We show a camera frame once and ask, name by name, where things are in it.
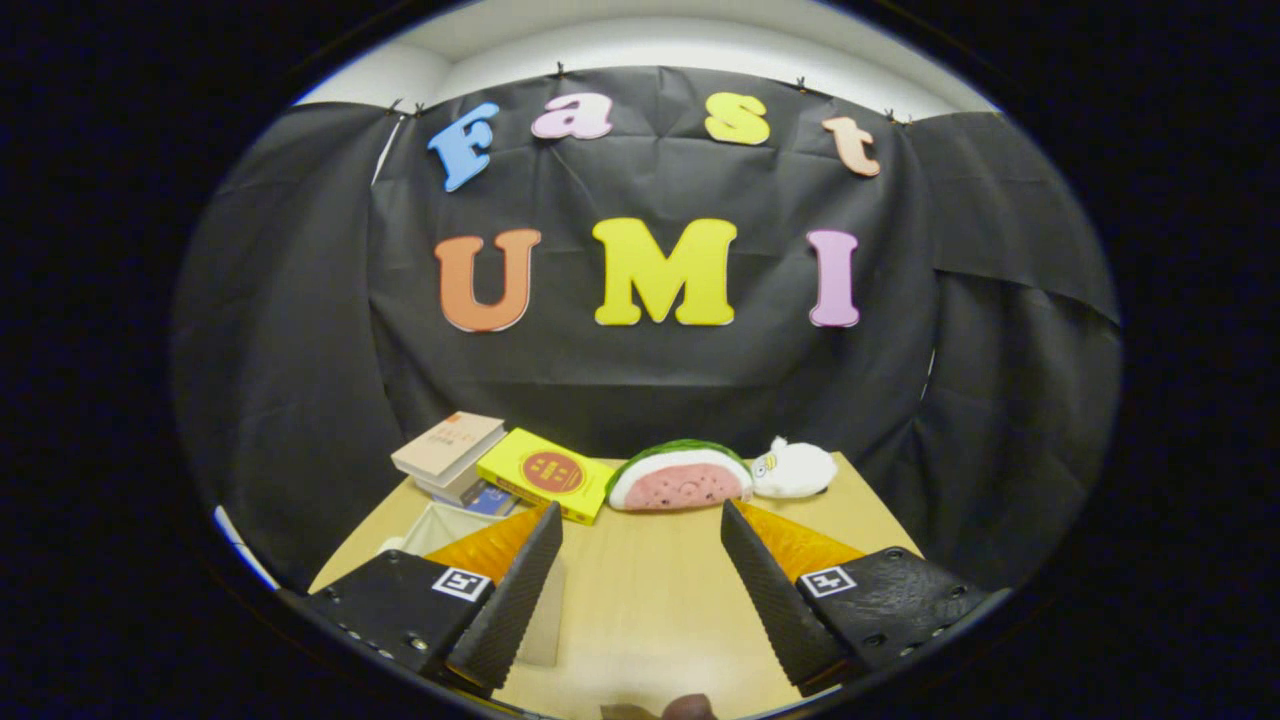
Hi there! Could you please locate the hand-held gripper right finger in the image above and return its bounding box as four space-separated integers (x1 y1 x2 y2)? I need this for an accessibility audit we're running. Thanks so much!
720 498 1001 696

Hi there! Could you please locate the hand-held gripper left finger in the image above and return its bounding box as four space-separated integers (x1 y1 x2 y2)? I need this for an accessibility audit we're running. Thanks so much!
300 500 564 696

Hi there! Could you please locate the beige storage box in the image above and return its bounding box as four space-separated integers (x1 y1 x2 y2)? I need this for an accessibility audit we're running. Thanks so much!
378 500 568 668

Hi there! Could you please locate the white plush toy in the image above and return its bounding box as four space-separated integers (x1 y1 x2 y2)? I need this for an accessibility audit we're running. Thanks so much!
750 436 839 499

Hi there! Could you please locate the yellow book with red circle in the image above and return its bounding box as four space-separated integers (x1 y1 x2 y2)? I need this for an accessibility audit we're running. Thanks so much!
476 428 616 526

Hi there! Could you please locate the watermelon slice plush toy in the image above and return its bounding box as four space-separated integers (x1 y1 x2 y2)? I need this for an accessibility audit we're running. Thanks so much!
606 439 754 512

